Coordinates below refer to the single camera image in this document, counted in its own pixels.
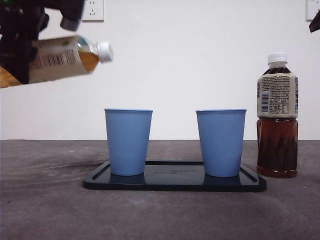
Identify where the pale tea bottle white label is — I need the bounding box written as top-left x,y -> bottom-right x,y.
0,34 -> 115,89

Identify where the dark tea bottle beige label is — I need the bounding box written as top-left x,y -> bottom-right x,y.
256,52 -> 299,179

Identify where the blue ribbed cup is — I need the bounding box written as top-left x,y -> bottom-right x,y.
195,108 -> 248,179
104,108 -> 154,177

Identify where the dark blue rectangular tray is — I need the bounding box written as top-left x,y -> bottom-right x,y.
82,160 -> 268,193

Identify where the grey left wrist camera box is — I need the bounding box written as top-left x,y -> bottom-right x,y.
49,0 -> 85,32

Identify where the white wall socket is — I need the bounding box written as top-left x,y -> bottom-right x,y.
306,0 -> 320,22
80,0 -> 105,23

